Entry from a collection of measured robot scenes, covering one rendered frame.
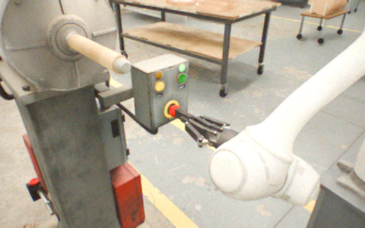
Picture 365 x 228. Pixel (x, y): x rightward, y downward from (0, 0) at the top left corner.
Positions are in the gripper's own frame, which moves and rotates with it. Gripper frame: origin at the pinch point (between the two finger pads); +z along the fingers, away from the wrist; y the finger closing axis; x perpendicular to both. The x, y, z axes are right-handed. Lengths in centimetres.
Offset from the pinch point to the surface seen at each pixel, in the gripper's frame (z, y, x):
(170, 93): 6.2, -0.1, 5.7
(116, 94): 16.4, -13.4, 6.1
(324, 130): 12, 187, -98
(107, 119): 26.5, -13.4, -7.9
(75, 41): 1.2, -28.2, 28.6
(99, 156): 23.3, -20.2, -19.5
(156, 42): 227, 157, -56
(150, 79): 6.6, -7.2, 12.4
